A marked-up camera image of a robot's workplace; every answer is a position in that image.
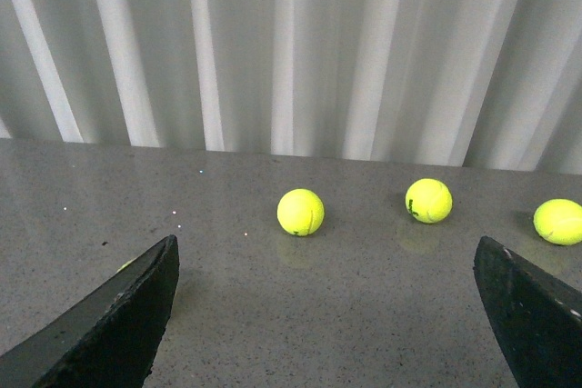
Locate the far right yellow tennis ball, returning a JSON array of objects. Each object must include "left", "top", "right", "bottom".
[{"left": 533, "top": 199, "right": 581, "bottom": 245}]

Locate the yellow tennis ball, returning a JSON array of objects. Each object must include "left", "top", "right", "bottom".
[
  {"left": 115, "top": 258, "right": 135, "bottom": 274},
  {"left": 276, "top": 188, "right": 325, "bottom": 237},
  {"left": 533, "top": 199, "right": 581, "bottom": 245},
  {"left": 405, "top": 178, "right": 453, "bottom": 224}
]

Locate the centre yellow tennis ball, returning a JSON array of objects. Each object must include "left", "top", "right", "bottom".
[{"left": 276, "top": 188, "right": 325, "bottom": 237}]

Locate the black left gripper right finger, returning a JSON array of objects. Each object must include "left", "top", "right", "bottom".
[{"left": 474, "top": 236, "right": 581, "bottom": 387}]

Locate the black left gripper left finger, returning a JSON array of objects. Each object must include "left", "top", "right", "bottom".
[{"left": 1, "top": 235, "right": 179, "bottom": 387}]

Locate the left yellow tennis ball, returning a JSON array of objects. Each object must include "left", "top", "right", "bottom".
[{"left": 115, "top": 258, "right": 135, "bottom": 274}]

